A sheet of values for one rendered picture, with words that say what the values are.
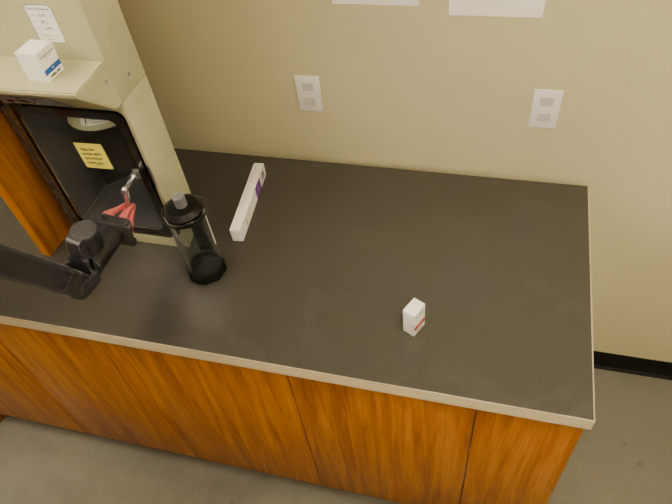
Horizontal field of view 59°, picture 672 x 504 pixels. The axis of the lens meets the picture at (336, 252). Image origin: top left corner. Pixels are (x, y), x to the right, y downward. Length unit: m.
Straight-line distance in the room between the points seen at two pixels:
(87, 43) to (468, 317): 1.00
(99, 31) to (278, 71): 0.56
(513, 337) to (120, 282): 1.00
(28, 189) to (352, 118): 0.88
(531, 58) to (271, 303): 0.86
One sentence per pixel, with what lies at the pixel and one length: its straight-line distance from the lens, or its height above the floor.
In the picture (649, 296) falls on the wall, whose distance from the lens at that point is 2.20.
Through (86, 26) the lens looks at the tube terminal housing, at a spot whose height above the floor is 1.58.
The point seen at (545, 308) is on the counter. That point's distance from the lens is 1.48.
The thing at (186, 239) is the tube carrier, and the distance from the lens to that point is 1.45.
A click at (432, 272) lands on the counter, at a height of 0.94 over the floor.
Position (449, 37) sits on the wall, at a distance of 1.56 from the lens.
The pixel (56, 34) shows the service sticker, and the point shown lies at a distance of 1.37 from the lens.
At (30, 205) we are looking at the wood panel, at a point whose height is 1.10.
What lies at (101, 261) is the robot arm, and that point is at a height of 1.16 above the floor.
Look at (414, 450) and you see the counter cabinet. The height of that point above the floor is 0.55.
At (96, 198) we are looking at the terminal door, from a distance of 1.66.
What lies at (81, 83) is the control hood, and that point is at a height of 1.51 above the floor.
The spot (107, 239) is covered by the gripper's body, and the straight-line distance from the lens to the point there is 1.44.
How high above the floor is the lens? 2.11
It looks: 49 degrees down
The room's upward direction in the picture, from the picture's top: 8 degrees counter-clockwise
